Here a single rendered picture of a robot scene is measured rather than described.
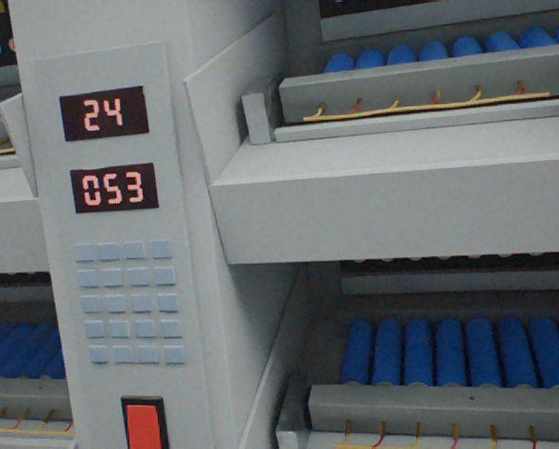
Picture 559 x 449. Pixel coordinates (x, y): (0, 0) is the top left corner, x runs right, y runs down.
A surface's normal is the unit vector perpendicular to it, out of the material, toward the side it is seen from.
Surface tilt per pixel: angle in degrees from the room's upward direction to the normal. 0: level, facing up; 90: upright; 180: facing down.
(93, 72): 90
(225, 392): 90
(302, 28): 90
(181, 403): 90
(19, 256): 109
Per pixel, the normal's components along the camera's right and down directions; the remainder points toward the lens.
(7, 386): -0.17, -0.88
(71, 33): -0.26, 0.16
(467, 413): -0.21, 0.47
